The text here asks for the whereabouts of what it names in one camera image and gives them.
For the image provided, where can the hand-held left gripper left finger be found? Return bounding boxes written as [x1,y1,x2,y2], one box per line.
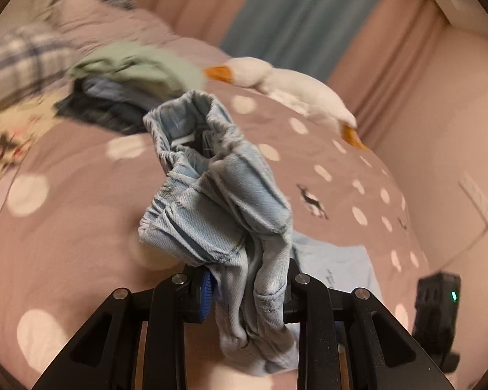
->
[32,263,218,390]

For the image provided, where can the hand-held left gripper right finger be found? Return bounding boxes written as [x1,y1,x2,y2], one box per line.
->
[282,258,454,390]

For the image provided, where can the light blue denim shorts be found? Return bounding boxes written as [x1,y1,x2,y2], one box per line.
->
[138,89,385,378]

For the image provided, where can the pink polka dot blanket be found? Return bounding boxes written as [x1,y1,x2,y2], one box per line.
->
[0,41,436,390]

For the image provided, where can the folded dark jeans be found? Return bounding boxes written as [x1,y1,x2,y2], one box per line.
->
[55,91,151,135]

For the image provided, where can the white goose plush toy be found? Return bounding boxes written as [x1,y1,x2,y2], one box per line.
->
[205,57,369,151]

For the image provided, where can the folded blue-grey garment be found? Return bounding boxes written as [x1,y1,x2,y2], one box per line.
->
[79,75,171,110]

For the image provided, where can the folded green garment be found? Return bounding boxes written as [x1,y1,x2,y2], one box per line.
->
[67,43,206,98]

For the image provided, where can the cartoon printed cloth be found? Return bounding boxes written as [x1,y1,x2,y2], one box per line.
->
[0,108,41,183]

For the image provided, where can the pink curtain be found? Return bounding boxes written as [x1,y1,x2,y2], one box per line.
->
[134,0,448,139]

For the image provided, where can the lavender quilt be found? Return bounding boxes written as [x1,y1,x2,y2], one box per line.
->
[36,0,228,61]

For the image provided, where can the teal curtain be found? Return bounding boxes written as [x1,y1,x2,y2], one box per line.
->
[220,0,395,86]

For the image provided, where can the plaid pillow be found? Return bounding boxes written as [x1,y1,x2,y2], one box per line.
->
[0,24,78,112]

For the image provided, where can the thin power cable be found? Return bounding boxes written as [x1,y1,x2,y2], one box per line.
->
[435,219,488,277]

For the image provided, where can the white wall socket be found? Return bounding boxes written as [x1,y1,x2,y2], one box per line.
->
[457,173,488,232]

